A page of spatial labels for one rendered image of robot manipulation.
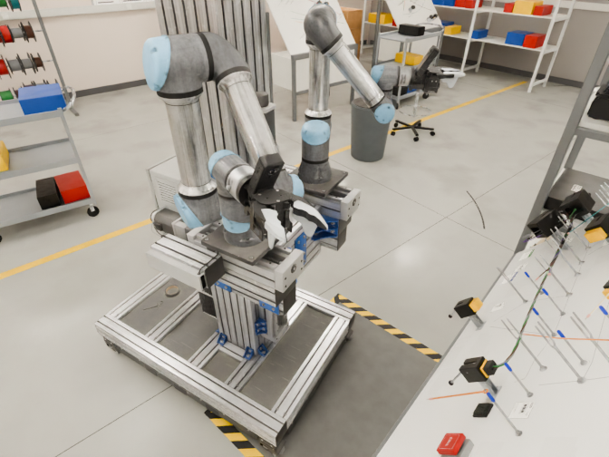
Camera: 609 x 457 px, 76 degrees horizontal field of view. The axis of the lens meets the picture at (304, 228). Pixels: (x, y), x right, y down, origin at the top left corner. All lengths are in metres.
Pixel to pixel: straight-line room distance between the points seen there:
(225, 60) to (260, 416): 1.52
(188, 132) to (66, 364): 1.96
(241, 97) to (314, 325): 1.56
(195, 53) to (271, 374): 1.58
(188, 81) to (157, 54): 0.09
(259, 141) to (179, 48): 0.28
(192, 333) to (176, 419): 0.44
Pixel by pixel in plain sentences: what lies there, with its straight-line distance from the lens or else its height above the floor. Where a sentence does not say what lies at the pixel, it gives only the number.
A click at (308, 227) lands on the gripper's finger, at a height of 1.54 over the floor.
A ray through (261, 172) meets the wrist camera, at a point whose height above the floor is 1.64.
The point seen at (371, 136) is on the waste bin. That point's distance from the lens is 4.38.
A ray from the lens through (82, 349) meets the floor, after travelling 2.81.
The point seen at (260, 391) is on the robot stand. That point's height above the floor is 0.21.
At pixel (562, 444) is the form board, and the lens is 0.90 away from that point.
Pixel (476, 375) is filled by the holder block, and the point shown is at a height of 1.15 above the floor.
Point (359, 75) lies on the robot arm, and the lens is 1.53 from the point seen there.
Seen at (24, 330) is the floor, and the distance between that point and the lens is 3.11.
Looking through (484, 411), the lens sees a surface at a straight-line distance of 1.06.
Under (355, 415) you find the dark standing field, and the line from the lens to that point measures 2.26.
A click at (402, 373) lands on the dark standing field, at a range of 2.44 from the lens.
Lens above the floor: 1.97
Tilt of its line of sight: 36 degrees down
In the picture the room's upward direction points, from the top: straight up
